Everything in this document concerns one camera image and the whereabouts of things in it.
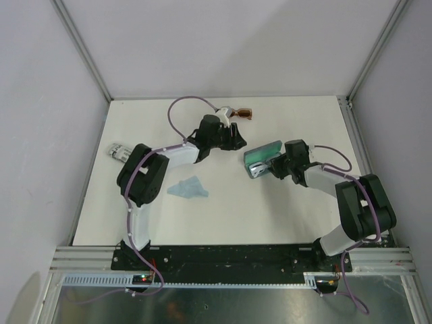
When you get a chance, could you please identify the blue glasses case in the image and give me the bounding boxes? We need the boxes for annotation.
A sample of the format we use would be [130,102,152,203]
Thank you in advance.
[243,140,282,179]

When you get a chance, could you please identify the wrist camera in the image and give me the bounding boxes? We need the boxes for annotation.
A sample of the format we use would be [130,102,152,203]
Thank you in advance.
[215,107,233,128]
[308,144,317,161]

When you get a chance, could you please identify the crumpled blue cleaning cloth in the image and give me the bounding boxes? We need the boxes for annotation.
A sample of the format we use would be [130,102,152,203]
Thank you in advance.
[167,175,209,199]

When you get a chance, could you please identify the brown sunglasses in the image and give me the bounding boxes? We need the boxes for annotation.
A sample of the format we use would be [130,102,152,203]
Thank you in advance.
[232,108,253,120]

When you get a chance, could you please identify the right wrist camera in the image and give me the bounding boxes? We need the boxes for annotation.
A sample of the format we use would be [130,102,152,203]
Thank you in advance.
[308,144,317,161]

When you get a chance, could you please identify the aluminium frame rail front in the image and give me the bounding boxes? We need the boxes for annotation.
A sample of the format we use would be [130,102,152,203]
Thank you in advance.
[50,244,416,275]

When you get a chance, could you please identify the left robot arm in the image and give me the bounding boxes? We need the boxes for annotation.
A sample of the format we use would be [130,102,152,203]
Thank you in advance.
[117,114,247,270]

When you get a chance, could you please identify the right aluminium corner post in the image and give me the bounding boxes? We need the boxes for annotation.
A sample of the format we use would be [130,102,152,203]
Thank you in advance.
[346,0,411,102]

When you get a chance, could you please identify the white cable duct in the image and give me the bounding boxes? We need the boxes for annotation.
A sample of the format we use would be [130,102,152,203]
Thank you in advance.
[60,273,320,290]

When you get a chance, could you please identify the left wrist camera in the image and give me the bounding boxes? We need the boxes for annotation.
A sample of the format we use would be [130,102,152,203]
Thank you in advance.
[215,107,233,128]

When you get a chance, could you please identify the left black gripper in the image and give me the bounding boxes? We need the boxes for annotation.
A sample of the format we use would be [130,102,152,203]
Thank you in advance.
[207,123,246,151]

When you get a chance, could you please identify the newspaper print pouch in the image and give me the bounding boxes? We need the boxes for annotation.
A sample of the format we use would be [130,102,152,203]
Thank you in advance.
[107,143,133,163]

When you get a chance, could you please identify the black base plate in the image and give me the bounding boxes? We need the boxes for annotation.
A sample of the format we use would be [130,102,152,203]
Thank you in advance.
[111,242,352,285]

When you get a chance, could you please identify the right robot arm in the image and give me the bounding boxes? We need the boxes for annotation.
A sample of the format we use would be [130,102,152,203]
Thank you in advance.
[266,140,397,271]

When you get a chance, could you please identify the white frame sunglasses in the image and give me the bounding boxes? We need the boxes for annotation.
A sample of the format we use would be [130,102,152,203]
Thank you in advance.
[249,162,269,179]

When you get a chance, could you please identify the left aluminium corner post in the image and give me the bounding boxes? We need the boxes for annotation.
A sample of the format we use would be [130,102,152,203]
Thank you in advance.
[50,0,113,103]

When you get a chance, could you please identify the aluminium corner post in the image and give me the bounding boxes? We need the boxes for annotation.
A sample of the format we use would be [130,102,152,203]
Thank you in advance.
[346,0,411,102]
[50,0,113,103]

